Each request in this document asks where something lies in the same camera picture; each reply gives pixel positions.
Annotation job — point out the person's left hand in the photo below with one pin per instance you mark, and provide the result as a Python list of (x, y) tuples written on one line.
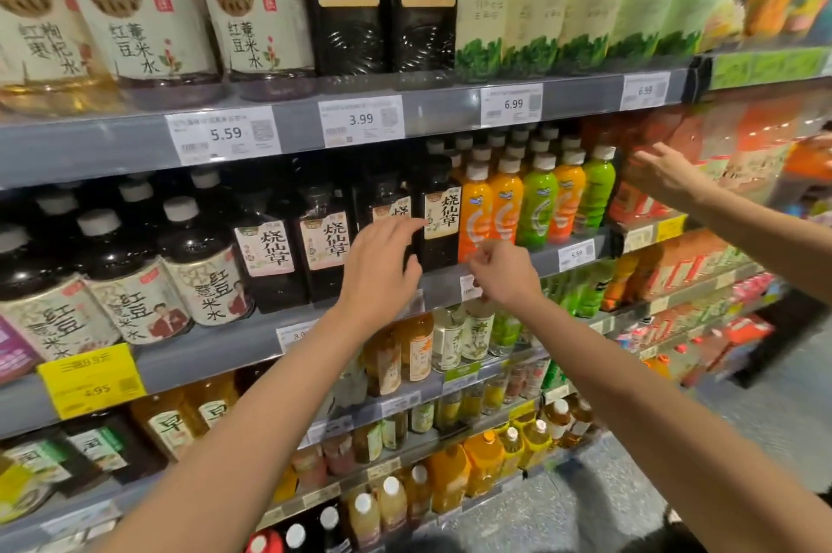
[(374, 276)]

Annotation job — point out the person's right hand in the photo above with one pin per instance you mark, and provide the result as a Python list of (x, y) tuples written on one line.
[(510, 276)]

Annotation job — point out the person's left thumb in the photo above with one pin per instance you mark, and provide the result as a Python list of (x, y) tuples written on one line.
[(413, 273)]

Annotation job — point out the person's right thumb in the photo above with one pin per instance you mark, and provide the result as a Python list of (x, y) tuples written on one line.
[(478, 278)]

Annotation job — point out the another person's forearm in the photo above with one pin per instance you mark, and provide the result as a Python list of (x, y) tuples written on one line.
[(767, 240)]

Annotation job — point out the person's left forearm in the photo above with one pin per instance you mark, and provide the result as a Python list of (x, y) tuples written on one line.
[(247, 442)]

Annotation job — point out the person's right forearm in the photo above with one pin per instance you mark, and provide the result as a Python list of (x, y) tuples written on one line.
[(650, 429)]

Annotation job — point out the small white price tag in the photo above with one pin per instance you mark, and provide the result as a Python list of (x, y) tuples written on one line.
[(469, 289), (576, 255), (292, 335)]

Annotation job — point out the row of pale tea bottles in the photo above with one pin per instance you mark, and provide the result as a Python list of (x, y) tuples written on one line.
[(461, 335)]

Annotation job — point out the small black cream-label bottle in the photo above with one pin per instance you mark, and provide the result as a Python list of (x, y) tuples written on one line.
[(325, 244), (441, 208), (270, 260), (387, 198)]

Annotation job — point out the row of amber tea bottles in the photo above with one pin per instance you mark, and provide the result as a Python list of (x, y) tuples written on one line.
[(400, 351)]

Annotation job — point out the group of orange and green bottles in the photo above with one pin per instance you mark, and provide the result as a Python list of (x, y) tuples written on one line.
[(539, 195)]

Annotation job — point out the row of small mixed bottles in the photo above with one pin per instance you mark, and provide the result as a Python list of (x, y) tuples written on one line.
[(422, 419)]

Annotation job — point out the group of orange juice bottles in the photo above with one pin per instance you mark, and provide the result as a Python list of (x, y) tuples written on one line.
[(494, 458)]

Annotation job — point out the small yellow price tag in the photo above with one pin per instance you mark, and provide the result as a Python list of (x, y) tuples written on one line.
[(671, 228)]

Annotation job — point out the shelving with orange red packs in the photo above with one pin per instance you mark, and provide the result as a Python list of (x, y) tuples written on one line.
[(708, 273)]

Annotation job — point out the pale bottles with white caps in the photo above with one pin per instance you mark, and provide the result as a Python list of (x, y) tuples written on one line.
[(383, 504)]

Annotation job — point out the amber bottles with cream labels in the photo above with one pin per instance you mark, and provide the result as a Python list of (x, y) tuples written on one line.
[(188, 413)]

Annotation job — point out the red and black capped bottles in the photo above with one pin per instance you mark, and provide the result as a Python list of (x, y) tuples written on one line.
[(299, 533)]

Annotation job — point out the row of pale green bottles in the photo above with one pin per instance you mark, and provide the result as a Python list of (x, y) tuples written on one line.
[(572, 0)]

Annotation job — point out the group of dark white-capped bottles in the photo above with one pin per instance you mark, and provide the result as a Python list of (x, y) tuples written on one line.
[(117, 266)]

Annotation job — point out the large dark cream-label bottle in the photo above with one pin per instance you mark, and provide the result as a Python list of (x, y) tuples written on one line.
[(257, 13), (146, 19)]

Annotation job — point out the green label strip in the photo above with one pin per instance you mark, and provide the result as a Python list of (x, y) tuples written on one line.
[(767, 68)]

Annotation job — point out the dark bottles with green labels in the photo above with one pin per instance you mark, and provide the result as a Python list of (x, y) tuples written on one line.
[(71, 461)]

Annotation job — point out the purple label card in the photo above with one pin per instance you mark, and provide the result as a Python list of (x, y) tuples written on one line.
[(14, 351)]

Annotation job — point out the large amber cream-label bottle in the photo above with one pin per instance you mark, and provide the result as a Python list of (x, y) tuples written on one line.
[(36, 19)]

